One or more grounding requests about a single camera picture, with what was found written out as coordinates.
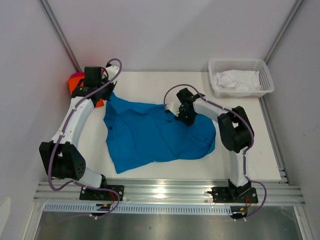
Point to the white slotted cable duct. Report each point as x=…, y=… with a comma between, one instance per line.
x=130, y=208

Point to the aluminium corner post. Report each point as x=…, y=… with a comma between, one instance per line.
x=49, y=13
x=284, y=29

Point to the white plastic basket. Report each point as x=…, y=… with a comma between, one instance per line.
x=223, y=64

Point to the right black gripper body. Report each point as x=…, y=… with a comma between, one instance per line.
x=187, y=117

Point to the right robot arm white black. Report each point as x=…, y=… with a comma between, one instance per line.
x=235, y=130

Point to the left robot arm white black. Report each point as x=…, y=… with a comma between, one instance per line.
x=60, y=156

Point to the right aluminium corner post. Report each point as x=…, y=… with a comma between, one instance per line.
x=284, y=29

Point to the left aluminium corner post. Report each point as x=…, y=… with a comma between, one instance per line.
x=49, y=13

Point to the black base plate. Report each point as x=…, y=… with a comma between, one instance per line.
x=99, y=195
x=231, y=195

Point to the folded pink t shirt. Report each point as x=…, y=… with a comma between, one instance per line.
x=77, y=75

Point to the white t shirt in basket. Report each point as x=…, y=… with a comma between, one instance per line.
x=237, y=80

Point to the aluminium mounting rail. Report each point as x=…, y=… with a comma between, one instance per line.
x=174, y=192

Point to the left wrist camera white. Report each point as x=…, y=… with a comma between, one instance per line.
x=112, y=70

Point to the blue t shirt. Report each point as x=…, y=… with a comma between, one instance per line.
x=142, y=133

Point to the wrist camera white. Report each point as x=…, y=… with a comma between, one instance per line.
x=112, y=70
x=172, y=107

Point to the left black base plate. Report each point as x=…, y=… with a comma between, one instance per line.
x=99, y=195

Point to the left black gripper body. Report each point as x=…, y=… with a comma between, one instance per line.
x=106, y=92

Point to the folded orange t shirt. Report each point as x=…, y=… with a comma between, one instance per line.
x=73, y=82

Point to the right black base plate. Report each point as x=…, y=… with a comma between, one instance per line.
x=231, y=195

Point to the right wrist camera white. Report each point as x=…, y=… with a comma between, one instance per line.
x=172, y=107

